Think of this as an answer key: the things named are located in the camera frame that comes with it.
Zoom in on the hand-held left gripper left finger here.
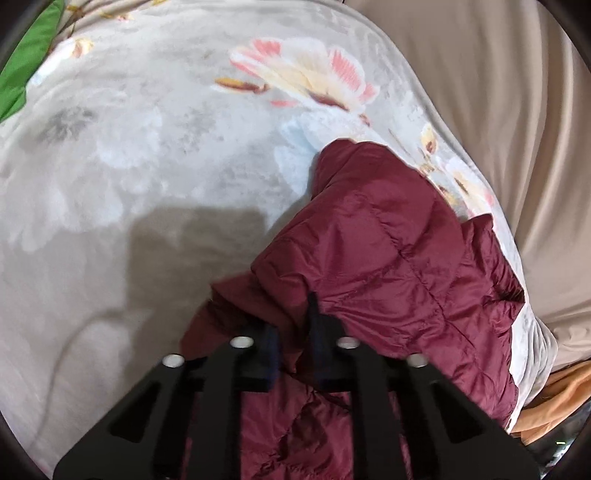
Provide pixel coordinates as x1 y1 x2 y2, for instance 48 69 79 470
53 324 280 480

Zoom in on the orange cloth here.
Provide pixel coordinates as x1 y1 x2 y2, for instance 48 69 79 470
510 360 591 446

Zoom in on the green cloth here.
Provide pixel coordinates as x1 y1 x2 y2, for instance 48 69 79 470
0 0 65 124

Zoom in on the maroon puffer jacket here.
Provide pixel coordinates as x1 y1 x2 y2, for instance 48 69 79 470
179 140 527 480

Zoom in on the beige bed sheet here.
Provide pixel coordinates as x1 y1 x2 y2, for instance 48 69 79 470
344 0 591 370

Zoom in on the grey floral blanket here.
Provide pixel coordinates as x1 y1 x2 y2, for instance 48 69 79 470
0 0 559 480

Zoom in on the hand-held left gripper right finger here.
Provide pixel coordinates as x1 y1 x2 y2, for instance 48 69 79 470
308 294 541 480

